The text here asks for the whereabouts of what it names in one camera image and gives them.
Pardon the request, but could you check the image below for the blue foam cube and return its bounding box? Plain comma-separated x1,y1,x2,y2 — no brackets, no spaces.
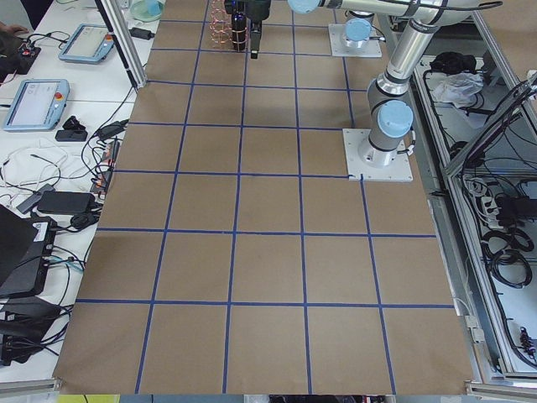
144,0,161,16

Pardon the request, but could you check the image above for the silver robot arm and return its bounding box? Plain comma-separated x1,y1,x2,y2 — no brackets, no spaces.
288,1,503,168
226,1,385,59

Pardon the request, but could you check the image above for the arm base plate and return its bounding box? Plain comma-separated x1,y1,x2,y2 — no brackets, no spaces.
342,128,413,182
328,24,383,58

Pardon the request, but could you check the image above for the black laptop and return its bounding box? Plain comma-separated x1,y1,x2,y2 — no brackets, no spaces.
1,207,56,298

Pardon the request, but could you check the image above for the copper wire wine basket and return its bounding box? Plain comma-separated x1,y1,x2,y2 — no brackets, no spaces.
209,1,234,50

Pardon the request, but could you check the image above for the teach pendant tablet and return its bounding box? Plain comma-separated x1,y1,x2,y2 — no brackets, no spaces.
58,24,114,65
3,79,70,132

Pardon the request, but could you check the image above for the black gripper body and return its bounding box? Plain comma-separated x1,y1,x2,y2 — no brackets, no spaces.
245,0,271,24

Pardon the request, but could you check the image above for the aluminium frame post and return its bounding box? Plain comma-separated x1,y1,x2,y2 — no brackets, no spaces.
95,0,147,90

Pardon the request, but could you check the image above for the near teach pendant tablet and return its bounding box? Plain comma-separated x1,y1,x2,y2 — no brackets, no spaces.
3,79,70,132

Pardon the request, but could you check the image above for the far teach pendant tablet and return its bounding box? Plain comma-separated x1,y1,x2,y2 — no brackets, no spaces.
58,24,114,65

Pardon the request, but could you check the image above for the dark wine bottle in basket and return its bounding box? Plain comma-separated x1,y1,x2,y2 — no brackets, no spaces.
228,1,247,52

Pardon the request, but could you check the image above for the green glass plate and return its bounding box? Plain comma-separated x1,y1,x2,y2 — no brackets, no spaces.
129,0,164,23

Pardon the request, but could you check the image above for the black power brick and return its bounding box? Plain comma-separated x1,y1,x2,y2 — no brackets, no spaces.
37,191,95,215

